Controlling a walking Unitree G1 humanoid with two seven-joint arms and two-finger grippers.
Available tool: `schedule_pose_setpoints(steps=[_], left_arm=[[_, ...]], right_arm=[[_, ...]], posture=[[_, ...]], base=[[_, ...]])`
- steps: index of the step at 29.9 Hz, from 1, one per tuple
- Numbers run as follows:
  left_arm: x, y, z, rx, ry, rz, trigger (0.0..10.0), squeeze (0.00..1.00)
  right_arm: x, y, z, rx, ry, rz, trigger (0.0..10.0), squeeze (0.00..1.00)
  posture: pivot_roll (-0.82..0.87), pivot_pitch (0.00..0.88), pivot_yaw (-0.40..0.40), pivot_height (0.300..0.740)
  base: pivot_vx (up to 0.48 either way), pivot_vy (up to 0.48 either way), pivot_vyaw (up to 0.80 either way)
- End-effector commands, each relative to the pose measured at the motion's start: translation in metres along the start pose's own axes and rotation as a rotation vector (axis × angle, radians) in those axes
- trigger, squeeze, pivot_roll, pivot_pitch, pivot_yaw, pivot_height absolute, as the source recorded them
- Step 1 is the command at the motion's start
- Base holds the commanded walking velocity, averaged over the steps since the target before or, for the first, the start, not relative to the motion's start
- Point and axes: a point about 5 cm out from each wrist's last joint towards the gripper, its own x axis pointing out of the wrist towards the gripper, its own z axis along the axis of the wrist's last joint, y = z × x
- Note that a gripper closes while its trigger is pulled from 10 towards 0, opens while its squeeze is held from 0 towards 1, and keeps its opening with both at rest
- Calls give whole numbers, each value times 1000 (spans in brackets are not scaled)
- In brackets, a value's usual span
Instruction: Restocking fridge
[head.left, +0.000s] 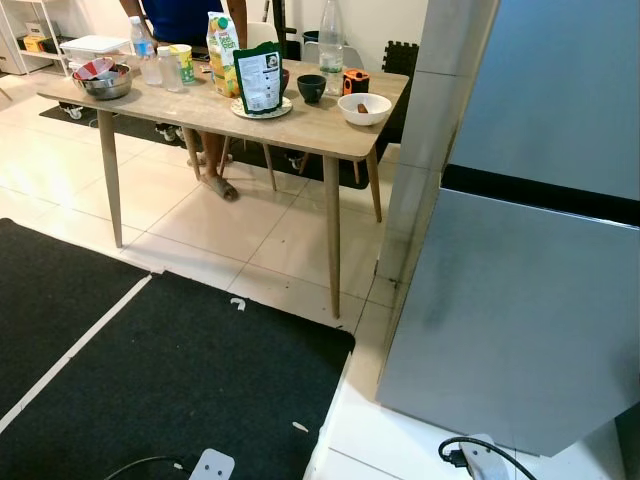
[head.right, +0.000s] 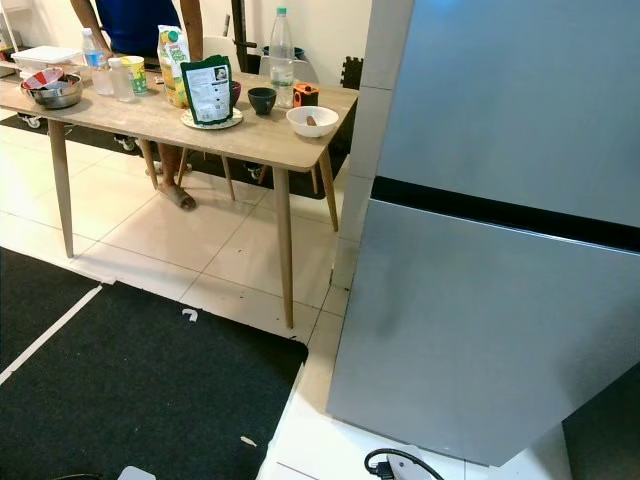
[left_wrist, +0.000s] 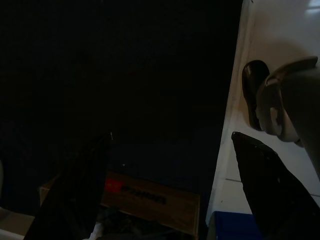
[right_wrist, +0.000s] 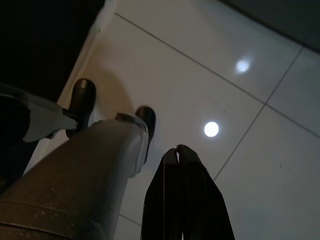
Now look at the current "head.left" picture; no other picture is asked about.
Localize black rack stand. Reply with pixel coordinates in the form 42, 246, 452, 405
270, 0, 301, 61

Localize dark green cup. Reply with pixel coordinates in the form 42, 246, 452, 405
297, 74, 328, 105

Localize white shelf unit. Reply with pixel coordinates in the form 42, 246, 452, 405
0, 0, 71, 76

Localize green white snack pouch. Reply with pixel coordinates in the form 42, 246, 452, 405
233, 42, 285, 115

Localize lemon patterned plate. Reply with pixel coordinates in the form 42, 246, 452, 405
231, 95, 294, 121

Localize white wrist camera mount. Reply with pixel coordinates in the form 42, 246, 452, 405
190, 449, 236, 480
462, 433, 511, 480

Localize white floor tape strip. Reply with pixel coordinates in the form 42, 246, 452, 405
0, 275, 153, 433

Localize white lidded food container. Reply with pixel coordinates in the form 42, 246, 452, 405
60, 36, 131, 63

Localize small clear white-cap bottle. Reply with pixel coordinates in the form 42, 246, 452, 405
160, 54, 185, 94

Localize small blue-label water bottle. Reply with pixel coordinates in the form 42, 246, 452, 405
129, 16, 161, 86

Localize white ceramic bowl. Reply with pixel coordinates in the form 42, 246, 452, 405
337, 92, 393, 127

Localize person in blue shirt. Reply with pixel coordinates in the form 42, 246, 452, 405
120, 0, 251, 203

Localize large clear green-cap bottle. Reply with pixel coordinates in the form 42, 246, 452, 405
318, 0, 345, 73

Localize light wooden table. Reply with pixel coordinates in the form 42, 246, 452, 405
38, 55, 409, 321

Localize yellow green paper cup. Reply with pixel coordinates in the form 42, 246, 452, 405
168, 44, 197, 85

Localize black floor mat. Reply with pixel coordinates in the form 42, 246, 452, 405
0, 218, 356, 480

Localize orange black gadget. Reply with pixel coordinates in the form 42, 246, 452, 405
342, 68, 370, 96

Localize silver two-door fridge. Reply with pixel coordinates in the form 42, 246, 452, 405
377, 0, 640, 459

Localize shiny steel bowl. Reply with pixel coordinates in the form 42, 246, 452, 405
75, 65, 133, 101

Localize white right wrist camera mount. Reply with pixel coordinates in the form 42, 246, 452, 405
462, 433, 511, 480

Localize grey chair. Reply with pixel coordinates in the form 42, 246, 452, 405
303, 40, 364, 73

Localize large black foam panel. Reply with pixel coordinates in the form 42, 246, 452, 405
383, 40, 421, 141

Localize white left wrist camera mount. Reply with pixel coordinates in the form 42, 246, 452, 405
190, 449, 236, 480

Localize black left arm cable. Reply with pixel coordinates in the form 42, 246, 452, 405
105, 456, 191, 480

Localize white chair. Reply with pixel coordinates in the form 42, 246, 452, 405
247, 22, 280, 51

